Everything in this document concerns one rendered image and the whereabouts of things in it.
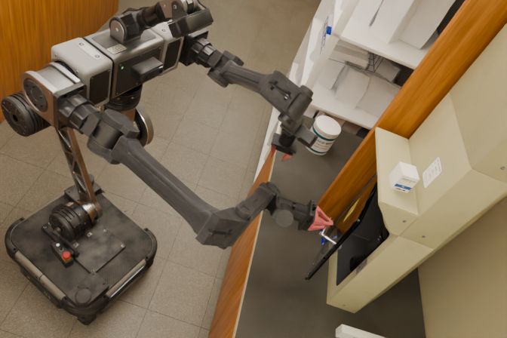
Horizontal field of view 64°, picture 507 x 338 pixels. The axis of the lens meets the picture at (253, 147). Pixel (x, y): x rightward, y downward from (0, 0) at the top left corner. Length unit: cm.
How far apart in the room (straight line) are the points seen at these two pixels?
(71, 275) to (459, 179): 175
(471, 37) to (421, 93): 21
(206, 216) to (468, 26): 85
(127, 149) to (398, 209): 71
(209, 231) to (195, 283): 160
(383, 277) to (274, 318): 39
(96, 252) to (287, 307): 109
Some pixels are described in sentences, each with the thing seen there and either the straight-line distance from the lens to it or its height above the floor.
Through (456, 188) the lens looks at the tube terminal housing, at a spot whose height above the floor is 164.
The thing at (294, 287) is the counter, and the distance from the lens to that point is 156.
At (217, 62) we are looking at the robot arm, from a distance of 137.
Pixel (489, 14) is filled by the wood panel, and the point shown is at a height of 192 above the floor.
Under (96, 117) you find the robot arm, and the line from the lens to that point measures 105.
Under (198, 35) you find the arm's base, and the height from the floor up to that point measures 151.
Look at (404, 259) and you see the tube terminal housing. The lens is 132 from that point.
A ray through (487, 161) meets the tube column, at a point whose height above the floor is 175.
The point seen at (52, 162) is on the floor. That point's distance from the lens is 289.
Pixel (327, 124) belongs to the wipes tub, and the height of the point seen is 109.
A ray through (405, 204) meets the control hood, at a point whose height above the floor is 151.
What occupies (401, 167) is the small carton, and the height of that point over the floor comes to 157.
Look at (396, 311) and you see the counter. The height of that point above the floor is 94.
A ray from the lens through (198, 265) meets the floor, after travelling 255.
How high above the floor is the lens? 223
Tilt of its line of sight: 43 degrees down
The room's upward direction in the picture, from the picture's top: 25 degrees clockwise
